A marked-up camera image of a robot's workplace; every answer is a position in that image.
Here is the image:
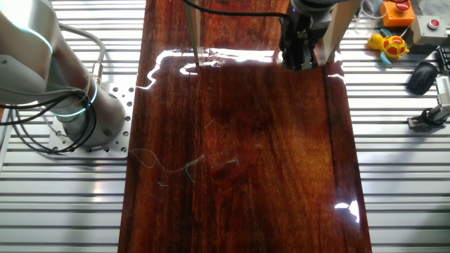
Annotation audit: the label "yellow turtle toy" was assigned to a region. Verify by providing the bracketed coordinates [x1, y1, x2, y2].
[367, 28, 411, 66]

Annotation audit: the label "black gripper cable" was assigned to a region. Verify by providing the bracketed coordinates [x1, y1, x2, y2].
[181, 0, 293, 21]

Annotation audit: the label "grey box with red button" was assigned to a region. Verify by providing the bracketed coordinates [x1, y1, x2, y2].
[410, 14, 450, 46]

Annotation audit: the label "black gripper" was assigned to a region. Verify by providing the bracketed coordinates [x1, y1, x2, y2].
[279, 13, 319, 72]

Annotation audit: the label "black keyboard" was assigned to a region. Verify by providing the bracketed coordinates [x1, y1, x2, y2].
[435, 46, 450, 77]

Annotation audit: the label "orange emergency stop box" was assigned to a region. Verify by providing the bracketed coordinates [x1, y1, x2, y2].
[380, 0, 416, 28]

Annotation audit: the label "thick grey robot cable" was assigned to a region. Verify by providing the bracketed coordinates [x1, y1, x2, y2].
[58, 22, 106, 85]

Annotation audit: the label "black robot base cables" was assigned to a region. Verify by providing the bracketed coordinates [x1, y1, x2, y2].
[0, 87, 98, 155]

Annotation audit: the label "silver ribbed camera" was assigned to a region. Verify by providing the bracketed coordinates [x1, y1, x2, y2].
[435, 74, 450, 106]

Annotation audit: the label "black computer mouse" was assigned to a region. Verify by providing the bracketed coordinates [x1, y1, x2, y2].
[406, 61, 439, 96]

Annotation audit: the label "dark red wooden board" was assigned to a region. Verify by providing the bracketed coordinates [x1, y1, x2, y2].
[117, 0, 373, 253]

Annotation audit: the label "silver robot mounting plate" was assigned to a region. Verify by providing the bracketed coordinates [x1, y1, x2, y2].
[47, 82, 136, 159]

